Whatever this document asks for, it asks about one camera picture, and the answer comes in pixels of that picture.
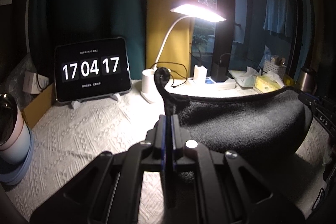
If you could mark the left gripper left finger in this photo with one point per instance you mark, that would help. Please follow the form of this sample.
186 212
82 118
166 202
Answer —
108 189

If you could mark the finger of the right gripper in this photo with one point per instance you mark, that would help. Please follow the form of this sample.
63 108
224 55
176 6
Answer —
308 99

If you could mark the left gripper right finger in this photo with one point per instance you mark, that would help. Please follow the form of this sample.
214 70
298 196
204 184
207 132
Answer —
226 188

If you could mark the purple and grey towel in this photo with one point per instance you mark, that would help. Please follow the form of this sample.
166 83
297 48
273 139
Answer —
265 129

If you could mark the steel thermos bottle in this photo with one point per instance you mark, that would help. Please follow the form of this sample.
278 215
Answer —
307 80

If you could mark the yellow tissue box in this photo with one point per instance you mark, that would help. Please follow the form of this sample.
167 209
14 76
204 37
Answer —
268 82

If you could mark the white perforated basket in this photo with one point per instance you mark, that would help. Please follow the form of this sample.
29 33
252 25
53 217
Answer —
278 69

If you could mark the leaf pattern tissue pack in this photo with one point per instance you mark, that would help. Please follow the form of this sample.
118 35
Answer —
246 79

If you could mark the white power strip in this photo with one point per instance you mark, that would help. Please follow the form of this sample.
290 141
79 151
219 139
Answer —
211 84

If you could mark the hanging light blue shirt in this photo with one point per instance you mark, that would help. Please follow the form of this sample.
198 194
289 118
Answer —
279 18

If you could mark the white tablet stand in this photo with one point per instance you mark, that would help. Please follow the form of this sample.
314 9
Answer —
76 103

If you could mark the black charger block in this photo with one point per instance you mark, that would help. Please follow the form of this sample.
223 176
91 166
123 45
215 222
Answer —
218 73

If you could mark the pink blue gradient cup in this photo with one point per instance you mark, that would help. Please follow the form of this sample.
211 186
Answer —
15 135

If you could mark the white desk lamp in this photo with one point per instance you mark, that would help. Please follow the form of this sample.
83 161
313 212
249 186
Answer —
187 10

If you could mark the cardboard box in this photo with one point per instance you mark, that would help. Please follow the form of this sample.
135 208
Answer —
38 107

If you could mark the white charger adapter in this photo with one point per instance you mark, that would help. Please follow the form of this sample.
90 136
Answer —
200 74

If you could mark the tablet showing clock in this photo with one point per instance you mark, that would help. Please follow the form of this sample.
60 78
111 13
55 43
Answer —
91 69

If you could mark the small white box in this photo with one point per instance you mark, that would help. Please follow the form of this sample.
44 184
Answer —
33 83

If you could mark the yellow curtain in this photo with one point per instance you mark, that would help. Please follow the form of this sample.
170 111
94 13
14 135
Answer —
167 40

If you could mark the dark teal curtain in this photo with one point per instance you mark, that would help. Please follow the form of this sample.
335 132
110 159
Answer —
56 24

